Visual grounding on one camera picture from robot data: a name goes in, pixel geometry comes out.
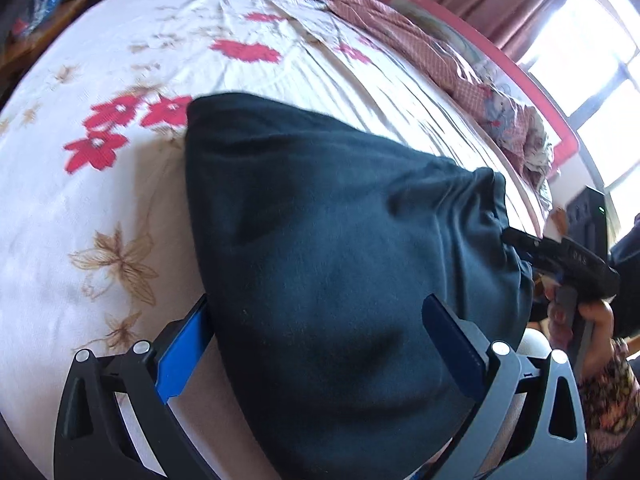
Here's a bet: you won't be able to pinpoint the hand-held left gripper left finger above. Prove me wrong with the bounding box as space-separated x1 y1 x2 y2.
52 294 223 480

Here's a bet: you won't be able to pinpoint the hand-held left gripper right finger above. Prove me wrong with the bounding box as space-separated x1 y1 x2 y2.
421 294 587 480

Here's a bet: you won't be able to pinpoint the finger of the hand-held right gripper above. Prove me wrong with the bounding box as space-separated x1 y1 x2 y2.
501 228 542 252

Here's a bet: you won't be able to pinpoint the dark teal pants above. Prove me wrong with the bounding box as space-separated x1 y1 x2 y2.
184 92 535 480

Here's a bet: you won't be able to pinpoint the person's right forearm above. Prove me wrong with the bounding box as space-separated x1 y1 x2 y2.
577 337 640 466

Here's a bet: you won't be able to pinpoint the black device with green light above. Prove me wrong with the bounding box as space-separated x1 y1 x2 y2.
565 186 608 256

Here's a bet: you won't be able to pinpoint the person's dark garment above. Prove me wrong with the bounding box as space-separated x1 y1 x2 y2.
607 212 640 338

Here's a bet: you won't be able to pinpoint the pink framed board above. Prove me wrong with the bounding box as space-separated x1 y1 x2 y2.
380 0 581 171

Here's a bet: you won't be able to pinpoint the bed with floral sheet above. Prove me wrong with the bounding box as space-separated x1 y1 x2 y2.
0 0 546 480

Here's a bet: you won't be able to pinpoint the window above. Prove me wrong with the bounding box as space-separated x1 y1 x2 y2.
517 0 640 241

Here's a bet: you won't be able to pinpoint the pink checked quilt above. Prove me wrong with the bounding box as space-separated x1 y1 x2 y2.
195 0 556 211

